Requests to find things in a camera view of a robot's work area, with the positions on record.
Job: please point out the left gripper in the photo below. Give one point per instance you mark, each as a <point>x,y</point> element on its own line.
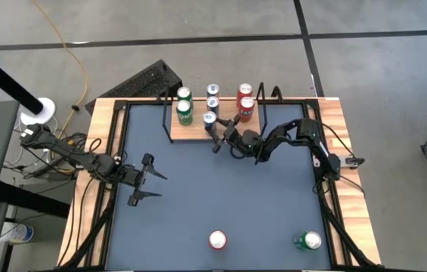
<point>132,177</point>

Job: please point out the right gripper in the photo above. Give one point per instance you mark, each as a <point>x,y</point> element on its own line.
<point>243,143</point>

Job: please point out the blue silver Red Bull can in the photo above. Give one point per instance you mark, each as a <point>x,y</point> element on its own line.
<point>213,102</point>
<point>213,90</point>
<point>209,118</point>

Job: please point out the red Fanta strawberry can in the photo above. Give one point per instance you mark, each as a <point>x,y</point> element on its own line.
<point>217,240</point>
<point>244,90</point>
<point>246,111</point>

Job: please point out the green Sprite can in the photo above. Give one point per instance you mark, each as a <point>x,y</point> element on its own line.
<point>185,117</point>
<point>184,93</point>
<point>309,241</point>

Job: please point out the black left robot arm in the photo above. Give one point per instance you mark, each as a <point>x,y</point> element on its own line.
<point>73,155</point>

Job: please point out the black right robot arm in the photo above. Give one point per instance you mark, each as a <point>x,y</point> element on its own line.
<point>304,132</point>

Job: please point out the wooden shelf black metal legs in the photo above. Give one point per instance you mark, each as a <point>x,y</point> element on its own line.
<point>194,132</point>

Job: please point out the blue-grey table mat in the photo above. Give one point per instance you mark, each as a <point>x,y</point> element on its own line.
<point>205,204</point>

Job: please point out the small black floor clip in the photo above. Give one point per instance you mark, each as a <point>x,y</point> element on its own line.
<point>75,107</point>

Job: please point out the black perforated box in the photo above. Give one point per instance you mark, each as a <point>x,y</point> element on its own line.
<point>141,81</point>

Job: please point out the white canister blue label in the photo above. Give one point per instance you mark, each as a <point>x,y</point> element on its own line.
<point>18,233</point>

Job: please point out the black stanchion white base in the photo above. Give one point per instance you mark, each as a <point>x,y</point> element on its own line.
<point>5,80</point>

